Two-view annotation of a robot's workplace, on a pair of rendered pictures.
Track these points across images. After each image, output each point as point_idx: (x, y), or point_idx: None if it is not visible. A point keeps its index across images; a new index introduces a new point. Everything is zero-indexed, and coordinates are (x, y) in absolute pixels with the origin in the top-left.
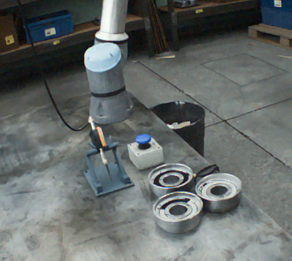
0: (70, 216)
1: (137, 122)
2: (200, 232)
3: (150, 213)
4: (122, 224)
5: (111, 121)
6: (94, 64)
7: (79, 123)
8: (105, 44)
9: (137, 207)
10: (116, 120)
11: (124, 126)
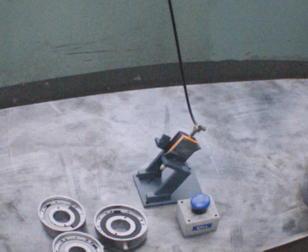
0: (105, 153)
1: (297, 217)
2: (38, 231)
3: (84, 209)
4: (76, 188)
5: (303, 191)
6: None
7: None
8: None
9: (98, 202)
10: (303, 197)
11: (291, 205)
